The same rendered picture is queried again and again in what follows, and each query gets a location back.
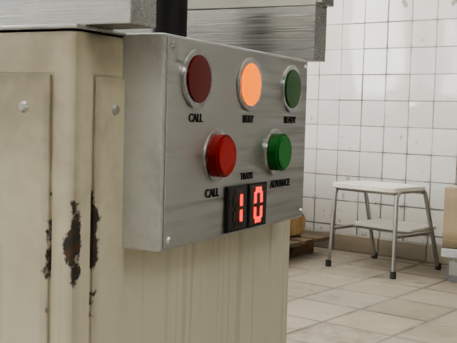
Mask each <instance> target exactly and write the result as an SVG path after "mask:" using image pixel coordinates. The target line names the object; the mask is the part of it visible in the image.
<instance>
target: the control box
mask: <svg viewBox="0 0 457 343"><path fill-rule="evenodd" d="M122 40H123V63H122V78H123V79H125V91H124V158H123V193H122V247H123V248H128V249H134V250H145V251H152V252H160V251H164V250H169V249H172V248H177V247H180V246H185V245H189V244H194V243H197V242H202V241H205V240H210V239H214V238H219V237H222V236H225V235H230V234H233V233H238V232H241V231H246V230H249V229H254V228H257V227H263V226H266V225H271V224H274V223H279V222H282V221H287V220H290V219H294V218H298V217H301V216H302V215H303V177H304V157H305V118H306V98H307V61H306V60H303V59H297V58H293V57H289V56H282V55H278V54H271V53H268V52H261V51H257V50H250V49H247V48H240V47H236V46H229V45H225V44H219V43H215V42H208V41H204V40H200V39H193V38H189V37H182V36H179V35H172V34H168V33H126V34H125V36H123V37H122ZM196 55H202V56H204V57H205V58H206V59H207V62H208V63H209V66H210V69H211V88H210V92H209V95H208V97H207V99H206V100H205V101H204V102H202V103H197V102H195V101H194V100H193V99H192V97H191V96H190V93H189V90H188V68H189V65H190V62H191V60H192V59H193V58H194V57H195V56H196ZM250 63H253V64H255V65H256V66H257V68H258V70H259V72H260V77H261V91H260V97H259V99H258V101H257V102H256V104H255V105H253V106H250V105H248V104H247V103H246V101H245V99H244V97H243V91H242V80H243V73H244V71H245V69H246V67H247V66H248V65H249V64H250ZM291 70H296V71H297V73H298V74H299V77H300V80H301V96H300V99H299V103H298V105H297V106H296V107H295V108H291V107H290V106H289V105H288V102H287V100H286V80H287V77H288V74H289V73H290V71H291ZM276 133H283V134H286V135H287V136H288V138H289V139H290V143H291V146H292V155H291V160H290V163H289V165H288V167H287V168H286V169H285V170H284V171H275V170H273V169H272V168H271V166H270V163H269V144H270V141H271V138H272V137H273V136H274V135H275V134H276ZM218 134H222V135H229V136H230V137H231V138H232V140H233V141H234V143H235V146H236V151H237V159H236V164H235V167H234V169H233V171H232V172H231V173H230V175H229V176H227V177H225V178H223V177H215V176H214V175H213V174H212V173H211V172H210V169H209V165H208V150H209V145H210V143H211V140H212V139H213V137H214V136H215V135H218ZM258 186H261V187H262V191H263V202H261V205H262V206H263V216H262V217H261V221H260V222H259V223H254V220H255V218H254V207H255V203H254V192H256V187H258ZM238 189H242V194H243V205H242V207H241V209H243V221H241V226H240V227H236V228H234V223H233V211H235V208H234V207H233V195H235V190H238Z"/></svg>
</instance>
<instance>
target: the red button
mask: <svg viewBox="0 0 457 343"><path fill-rule="evenodd" d="M236 159H237V151H236V146H235V143H234V141H233V140H232V138H231V137H230V136H229V135H222V134H218V135H215V136H214V137H213V139H212V140H211V143H210V145H209V150H208V165H209V169H210V172H211V173H212V174H213V175H214V176H215V177H223V178H225V177H227V176H229V175H230V173H231V172H232V171H233V169H234V167H235V164H236Z"/></svg>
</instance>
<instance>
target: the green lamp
mask: <svg viewBox="0 0 457 343"><path fill-rule="evenodd" d="M300 96H301V80H300V77H299V74H298V73H297V71H296V70H291V71H290V73H289V74H288V77H287V80H286V100H287V102H288V105H289V106H290V107H291V108H295V107H296V106H297V105H298V103H299V99H300Z"/></svg>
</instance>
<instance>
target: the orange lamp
mask: <svg viewBox="0 0 457 343"><path fill-rule="evenodd" d="M242 91H243V97H244V99H245V101H246V103H247V104H248V105H250V106H253V105H255V104H256V102H257V101H258V99H259V97H260V91H261V77H260V72H259V70H258V68H257V66H256V65H255V64H253V63H250V64H249V65H248V66H247V67H246V69H245V71H244V73H243V80H242Z"/></svg>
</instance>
